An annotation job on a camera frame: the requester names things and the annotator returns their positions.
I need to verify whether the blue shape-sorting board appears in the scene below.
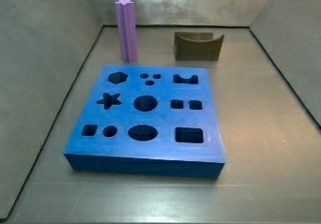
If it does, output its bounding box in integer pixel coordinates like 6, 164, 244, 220
65, 65, 227, 179

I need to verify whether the purple star-shaped peg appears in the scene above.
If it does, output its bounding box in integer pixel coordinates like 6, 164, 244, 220
116, 0, 138, 62

